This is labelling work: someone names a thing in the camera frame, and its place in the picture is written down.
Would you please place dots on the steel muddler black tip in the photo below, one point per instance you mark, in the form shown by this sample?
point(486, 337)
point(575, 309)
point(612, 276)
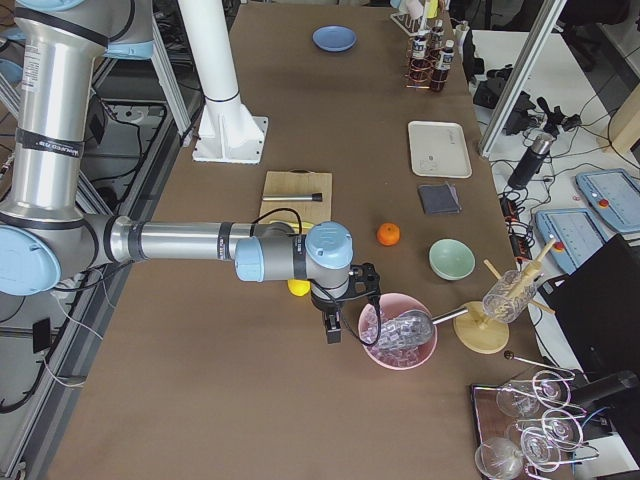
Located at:
point(311, 197)

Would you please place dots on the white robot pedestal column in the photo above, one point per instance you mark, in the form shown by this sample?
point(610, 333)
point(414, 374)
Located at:
point(228, 132)

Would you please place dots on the copper wire bottle rack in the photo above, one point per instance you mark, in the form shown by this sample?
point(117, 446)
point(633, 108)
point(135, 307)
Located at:
point(429, 60)

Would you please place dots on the steel ice scoop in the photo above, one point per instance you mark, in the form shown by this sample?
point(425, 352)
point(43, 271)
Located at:
point(412, 328)

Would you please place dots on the blue plate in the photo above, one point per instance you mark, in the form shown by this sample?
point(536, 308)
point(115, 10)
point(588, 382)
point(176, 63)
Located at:
point(334, 38)

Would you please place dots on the wine glass rack tray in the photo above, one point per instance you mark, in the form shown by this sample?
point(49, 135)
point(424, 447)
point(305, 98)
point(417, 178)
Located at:
point(563, 426)

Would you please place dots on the cream rabbit tray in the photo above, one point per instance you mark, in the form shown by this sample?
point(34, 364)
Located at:
point(438, 149)

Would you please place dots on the black monitor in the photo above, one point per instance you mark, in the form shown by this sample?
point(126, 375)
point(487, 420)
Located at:
point(597, 308)

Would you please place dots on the orange fruit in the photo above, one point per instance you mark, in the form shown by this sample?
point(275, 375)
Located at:
point(388, 234)

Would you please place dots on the wooden cutting board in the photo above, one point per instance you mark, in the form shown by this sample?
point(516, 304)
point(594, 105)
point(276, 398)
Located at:
point(300, 182)

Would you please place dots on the wooden cup tree stand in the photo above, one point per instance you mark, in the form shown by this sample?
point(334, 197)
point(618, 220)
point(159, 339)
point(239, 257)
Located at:
point(482, 334)

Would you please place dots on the mint green bowl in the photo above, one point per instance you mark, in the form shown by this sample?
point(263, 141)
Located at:
point(451, 259)

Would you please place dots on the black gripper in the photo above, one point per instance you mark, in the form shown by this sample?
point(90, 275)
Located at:
point(325, 306)

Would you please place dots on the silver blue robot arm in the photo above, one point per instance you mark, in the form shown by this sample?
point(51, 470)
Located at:
point(45, 238)

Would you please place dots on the clear textured glass cup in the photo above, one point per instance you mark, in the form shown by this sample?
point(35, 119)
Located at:
point(509, 296)

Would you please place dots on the pink bowl with ice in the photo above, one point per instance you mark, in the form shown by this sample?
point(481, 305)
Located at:
point(403, 357)

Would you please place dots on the black power strip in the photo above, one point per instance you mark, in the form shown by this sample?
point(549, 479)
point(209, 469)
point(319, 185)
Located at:
point(520, 233)

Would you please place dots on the grey folded cloth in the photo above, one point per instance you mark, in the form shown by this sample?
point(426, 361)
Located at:
point(439, 199)

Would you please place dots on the yellow lemon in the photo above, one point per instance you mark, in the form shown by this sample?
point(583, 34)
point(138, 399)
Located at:
point(298, 288)

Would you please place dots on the clear wine glass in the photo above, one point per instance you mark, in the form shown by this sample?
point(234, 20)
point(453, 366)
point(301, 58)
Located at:
point(517, 400)
point(551, 389)
point(539, 450)
point(499, 458)

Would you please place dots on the dark sauce bottle white cap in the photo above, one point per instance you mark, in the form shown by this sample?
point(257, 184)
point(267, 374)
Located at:
point(442, 66)

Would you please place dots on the blue teach pendant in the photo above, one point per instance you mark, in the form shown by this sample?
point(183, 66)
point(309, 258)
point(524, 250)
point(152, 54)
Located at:
point(614, 196)
point(577, 235)

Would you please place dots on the black thermos bottle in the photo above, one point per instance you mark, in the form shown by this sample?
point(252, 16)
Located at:
point(531, 161)

